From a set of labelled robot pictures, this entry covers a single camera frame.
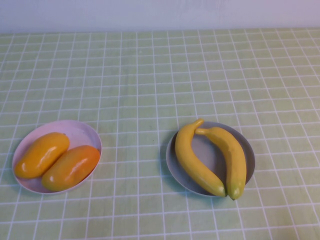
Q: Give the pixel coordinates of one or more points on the small yellow plastic banana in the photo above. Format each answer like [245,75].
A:
[190,160]

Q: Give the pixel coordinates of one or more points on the large yellow plastic banana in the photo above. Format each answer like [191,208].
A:
[235,160]

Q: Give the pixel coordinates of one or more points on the orange-blushed plastic mango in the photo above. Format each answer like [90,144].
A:
[72,167]

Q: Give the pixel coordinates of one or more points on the yellow plastic mango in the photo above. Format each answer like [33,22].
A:
[42,155]

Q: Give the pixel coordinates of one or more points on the blue round plate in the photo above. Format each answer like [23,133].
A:
[210,155]

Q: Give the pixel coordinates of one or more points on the pink round plate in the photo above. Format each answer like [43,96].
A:
[80,132]

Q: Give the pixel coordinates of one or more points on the green checked tablecloth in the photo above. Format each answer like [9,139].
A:
[225,75]

